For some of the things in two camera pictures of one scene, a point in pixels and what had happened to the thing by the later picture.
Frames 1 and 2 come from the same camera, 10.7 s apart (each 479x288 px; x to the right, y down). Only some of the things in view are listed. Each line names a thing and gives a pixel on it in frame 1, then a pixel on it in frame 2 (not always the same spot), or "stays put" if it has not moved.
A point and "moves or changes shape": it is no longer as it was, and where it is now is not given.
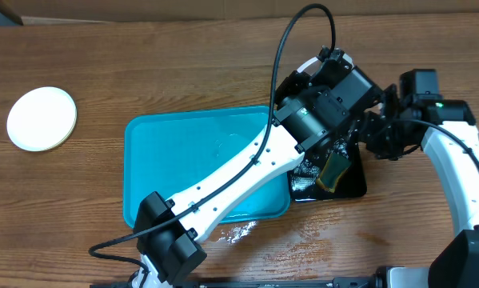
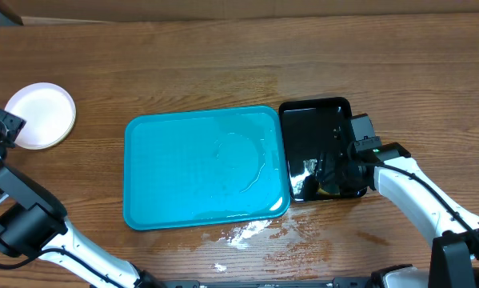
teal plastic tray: (172, 152) stays put
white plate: (311, 67) to (48, 112)
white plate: (41, 118) stays put
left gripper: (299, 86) to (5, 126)
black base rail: (379, 281) stays put
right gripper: (368, 130) to (327, 172)
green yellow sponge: (334, 168) moves or changes shape
